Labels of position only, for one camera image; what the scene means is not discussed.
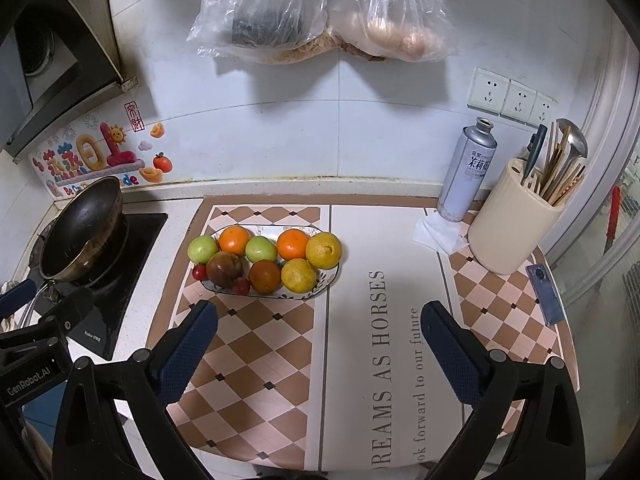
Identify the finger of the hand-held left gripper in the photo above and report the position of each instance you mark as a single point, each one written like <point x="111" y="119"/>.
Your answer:
<point x="17" y="297"/>
<point x="72" y="307"/>

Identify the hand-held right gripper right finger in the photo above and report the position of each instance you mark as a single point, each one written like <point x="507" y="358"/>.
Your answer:
<point x="450" y="355"/>

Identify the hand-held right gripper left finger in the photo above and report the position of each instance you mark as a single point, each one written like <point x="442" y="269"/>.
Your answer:
<point x="187" y="355"/>

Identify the cherry tomato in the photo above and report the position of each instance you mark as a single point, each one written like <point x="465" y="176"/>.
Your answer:
<point x="242" y="286"/>
<point x="199" y="272"/>

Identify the dark reddish apple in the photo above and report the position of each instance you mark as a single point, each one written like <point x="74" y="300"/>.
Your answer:
<point x="225" y="269"/>

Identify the small green apple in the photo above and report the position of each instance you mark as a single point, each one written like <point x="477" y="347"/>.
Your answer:
<point x="203" y="249"/>
<point x="260" y="248"/>

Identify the reddish brown orange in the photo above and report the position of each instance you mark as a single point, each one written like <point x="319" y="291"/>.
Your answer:
<point x="265" y="277"/>

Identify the small orange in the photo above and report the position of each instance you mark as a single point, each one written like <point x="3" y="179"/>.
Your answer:
<point x="235" y="239"/>

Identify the yellow lemon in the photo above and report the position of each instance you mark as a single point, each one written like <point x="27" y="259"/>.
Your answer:
<point x="299" y="276"/>
<point x="323" y="250"/>

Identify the floral rabbit print plate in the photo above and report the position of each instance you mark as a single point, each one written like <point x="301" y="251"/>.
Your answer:
<point x="265" y="231"/>

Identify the large orange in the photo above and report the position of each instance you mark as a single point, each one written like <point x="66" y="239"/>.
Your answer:
<point x="293" y="244"/>

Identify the black induction cooker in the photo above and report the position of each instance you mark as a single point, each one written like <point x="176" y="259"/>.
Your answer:
<point x="135" y="260"/>

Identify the black wok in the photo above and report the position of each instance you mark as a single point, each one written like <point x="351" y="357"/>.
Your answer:
<point x="85" y="225"/>

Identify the blue phone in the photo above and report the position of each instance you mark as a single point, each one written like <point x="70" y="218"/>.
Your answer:
<point x="545" y="295"/>

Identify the white paper tissue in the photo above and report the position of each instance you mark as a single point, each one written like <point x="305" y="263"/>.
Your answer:
<point x="440" y="235"/>

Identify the beige ribbed utensil holder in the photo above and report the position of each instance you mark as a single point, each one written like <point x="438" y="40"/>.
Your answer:
<point x="510" y="220"/>

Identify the checkered printed counter mat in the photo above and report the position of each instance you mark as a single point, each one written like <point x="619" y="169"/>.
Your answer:
<point x="350" y="230"/>

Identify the silver gas canister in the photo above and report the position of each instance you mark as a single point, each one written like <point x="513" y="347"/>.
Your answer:
<point x="465" y="175"/>

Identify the bundle of wooden chopsticks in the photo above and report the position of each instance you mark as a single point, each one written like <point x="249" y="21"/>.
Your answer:
<point x="555" y="180"/>

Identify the black range hood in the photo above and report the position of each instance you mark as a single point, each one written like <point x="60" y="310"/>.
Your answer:
<point x="60" y="60"/>

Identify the metal ladle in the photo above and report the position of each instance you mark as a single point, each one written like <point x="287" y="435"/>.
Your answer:
<point x="575" y="142"/>

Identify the clear plastic bag pale contents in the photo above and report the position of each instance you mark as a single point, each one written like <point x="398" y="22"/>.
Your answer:
<point x="390" y="20"/>

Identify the clear plastic bag dark contents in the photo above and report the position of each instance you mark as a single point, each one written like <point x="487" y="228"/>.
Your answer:
<point x="260" y="10"/>

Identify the colourful wall sticker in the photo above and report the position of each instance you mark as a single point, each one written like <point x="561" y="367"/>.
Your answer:
<point x="95" y="155"/>

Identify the white wall socket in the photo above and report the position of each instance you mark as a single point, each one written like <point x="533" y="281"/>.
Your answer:
<point x="487" y="90"/>
<point x="519" y="101"/>
<point x="542" y="109"/>

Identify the white sliding door frame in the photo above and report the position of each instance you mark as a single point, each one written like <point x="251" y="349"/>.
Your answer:
<point x="600" y="135"/>

